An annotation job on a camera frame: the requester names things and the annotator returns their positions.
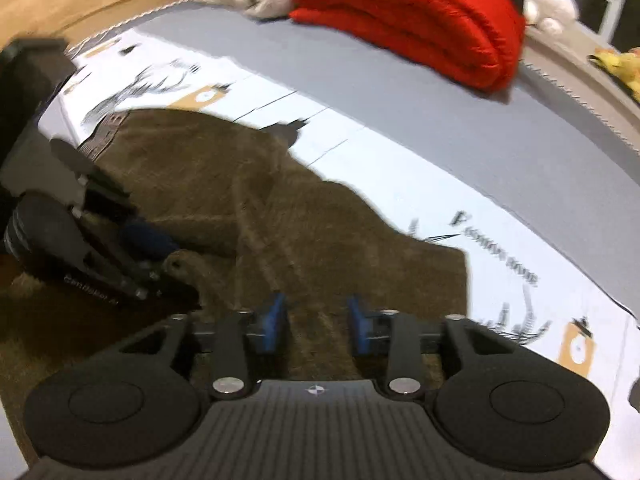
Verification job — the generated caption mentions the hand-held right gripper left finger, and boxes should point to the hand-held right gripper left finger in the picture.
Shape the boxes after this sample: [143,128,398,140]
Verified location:
[118,292,290,402]

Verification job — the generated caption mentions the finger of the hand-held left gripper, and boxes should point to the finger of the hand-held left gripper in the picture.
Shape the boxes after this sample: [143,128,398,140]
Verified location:
[65,240,202,312]
[49,137,182,263]

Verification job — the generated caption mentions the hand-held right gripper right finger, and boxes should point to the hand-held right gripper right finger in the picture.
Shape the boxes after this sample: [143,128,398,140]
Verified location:
[347,295,522,402]

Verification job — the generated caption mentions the olive corduroy pants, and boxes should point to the olive corduroy pants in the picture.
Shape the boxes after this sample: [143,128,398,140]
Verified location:
[0,107,469,413]

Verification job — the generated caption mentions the printed white bed sheet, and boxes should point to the printed white bed sheet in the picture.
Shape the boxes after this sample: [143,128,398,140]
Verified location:
[37,27,640,408]

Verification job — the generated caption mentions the grey bed mattress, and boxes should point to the grey bed mattress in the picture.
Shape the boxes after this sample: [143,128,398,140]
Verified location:
[65,0,640,322]

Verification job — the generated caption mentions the red folded blanket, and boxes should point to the red folded blanket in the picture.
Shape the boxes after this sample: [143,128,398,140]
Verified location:
[286,0,527,93]

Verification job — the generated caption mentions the yellow plush toy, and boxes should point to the yellow plush toy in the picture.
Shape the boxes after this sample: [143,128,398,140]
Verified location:
[589,46,640,102]

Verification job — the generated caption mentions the white plush toy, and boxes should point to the white plush toy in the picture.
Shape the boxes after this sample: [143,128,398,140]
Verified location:
[522,0,579,37]

